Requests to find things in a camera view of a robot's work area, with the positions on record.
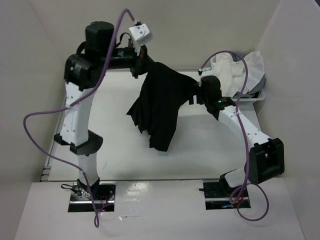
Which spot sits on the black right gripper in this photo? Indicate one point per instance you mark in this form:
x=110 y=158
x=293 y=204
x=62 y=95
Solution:
x=199 y=100

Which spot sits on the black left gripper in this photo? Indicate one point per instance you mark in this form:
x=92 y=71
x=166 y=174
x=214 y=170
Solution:
x=140 y=57

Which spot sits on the black pleated skirt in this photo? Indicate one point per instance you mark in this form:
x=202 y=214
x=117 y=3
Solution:
x=156 y=109

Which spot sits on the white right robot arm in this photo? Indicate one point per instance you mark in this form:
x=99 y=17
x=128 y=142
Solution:
x=265 y=158

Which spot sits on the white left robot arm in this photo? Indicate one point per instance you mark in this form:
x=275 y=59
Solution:
x=83 y=73

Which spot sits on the white crumpled cloth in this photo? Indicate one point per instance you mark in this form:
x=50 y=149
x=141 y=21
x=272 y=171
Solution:
x=232 y=74

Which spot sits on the white plastic laundry basket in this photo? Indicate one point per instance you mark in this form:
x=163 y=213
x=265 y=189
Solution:
x=259 y=96

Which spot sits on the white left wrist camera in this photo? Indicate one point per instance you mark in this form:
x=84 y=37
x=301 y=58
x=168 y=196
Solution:
x=141 y=34

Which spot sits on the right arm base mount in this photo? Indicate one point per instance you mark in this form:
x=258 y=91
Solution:
x=216 y=199

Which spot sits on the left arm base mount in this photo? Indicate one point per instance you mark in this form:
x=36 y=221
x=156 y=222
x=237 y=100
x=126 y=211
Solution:
x=80 y=202

